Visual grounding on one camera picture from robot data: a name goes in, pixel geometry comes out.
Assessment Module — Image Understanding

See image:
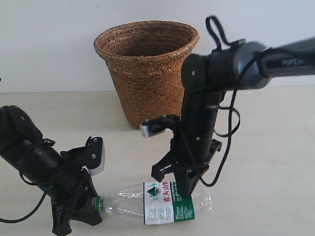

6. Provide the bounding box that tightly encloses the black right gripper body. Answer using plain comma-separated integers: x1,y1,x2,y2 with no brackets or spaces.
170,130,222,174

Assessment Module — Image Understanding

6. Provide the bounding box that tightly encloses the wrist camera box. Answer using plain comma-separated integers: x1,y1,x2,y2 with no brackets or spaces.
140,115,180,138
86,137,105,176

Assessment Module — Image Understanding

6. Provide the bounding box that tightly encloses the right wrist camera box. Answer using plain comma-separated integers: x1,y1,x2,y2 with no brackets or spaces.
140,115,180,138

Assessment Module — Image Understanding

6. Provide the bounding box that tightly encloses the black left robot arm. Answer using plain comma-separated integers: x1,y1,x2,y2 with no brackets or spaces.
0,105,105,236

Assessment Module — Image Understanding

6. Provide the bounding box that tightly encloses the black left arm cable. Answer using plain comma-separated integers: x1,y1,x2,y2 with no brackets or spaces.
0,140,64,217

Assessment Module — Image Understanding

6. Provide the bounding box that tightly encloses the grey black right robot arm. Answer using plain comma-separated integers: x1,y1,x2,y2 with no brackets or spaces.
143,38,315,197

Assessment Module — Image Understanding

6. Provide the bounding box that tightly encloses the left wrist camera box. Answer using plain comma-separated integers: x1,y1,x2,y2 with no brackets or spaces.
86,137,105,176

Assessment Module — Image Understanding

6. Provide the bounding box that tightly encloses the clear plastic water bottle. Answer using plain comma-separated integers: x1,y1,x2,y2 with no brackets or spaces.
92,181,212,225

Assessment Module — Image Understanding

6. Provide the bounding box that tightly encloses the brown woven wicker basket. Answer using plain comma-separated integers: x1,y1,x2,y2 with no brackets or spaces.
93,20,199,129

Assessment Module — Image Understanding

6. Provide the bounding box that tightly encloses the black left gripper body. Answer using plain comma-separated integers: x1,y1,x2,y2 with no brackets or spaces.
48,147,97,202

